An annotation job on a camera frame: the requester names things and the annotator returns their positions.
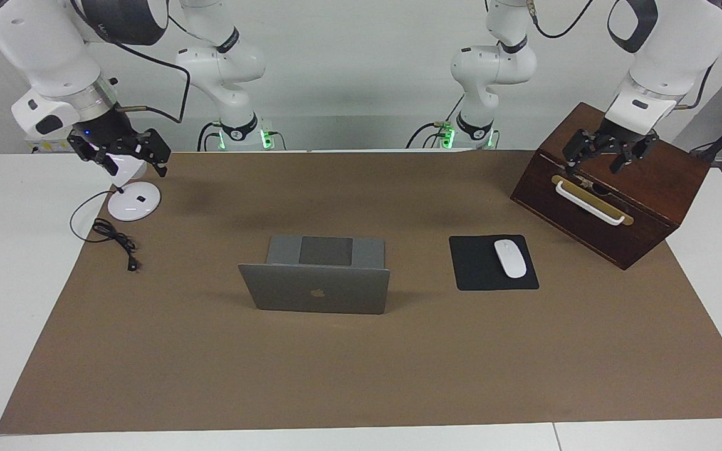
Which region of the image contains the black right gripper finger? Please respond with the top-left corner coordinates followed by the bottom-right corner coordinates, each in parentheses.
top-left (134, 128), bottom-right (172, 179)
top-left (68, 135), bottom-right (119, 176)

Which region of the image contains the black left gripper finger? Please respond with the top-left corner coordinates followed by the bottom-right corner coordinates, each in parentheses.
top-left (610, 135), bottom-right (659, 174)
top-left (563, 130), bottom-right (597, 174)

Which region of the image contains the silver laptop with apple logo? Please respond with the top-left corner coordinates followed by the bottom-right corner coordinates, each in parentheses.
top-left (238, 234), bottom-right (391, 316)

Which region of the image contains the dark brown wooden box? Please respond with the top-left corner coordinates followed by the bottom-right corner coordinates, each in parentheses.
top-left (510, 102), bottom-right (711, 271)

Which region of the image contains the white desk lamp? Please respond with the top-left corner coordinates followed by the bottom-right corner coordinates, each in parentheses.
top-left (104, 150), bottom-right (162, 222)

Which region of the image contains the white computer mouse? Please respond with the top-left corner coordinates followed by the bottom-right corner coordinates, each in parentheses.
top-left (493, 239), bottom-right (528, 279)

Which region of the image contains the black mouse pad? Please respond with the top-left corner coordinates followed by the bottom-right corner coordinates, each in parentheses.
top-left (449, 234), bottom-right (540, 292)

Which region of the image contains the brown table mat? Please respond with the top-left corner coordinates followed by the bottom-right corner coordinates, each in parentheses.
top-left (0, 150), bottom-right (722, 435)

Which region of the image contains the black base cable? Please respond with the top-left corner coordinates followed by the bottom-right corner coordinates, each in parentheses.
top-left (197, 122), bottom-right (222, 152)
top-left (406, 121), bottom-right (446, 149)

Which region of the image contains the white box handle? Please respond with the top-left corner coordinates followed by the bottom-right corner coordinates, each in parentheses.
top-left (554, 180), bottom-right (626, 226)

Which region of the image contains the gold handle plate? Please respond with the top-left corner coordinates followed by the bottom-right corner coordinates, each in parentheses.
top-left (551, 175), bottom-right (635, 227)

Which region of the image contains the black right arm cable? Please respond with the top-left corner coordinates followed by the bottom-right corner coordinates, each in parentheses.
top-left (70, 0), bottom-right (191, 124)

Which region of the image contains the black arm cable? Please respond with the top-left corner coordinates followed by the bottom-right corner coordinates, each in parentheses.
top-left (70, 0), bottom-right (191, 124)
top-left (527, 0), bottom-right (722, 112)

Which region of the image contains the black lamp power cable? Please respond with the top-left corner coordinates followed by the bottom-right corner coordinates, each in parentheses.
top-left (70, 190), bottom-right (140, 272)

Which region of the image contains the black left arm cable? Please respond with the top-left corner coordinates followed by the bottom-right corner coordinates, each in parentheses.
top-left (527, 0), bottom-right (722, 112)

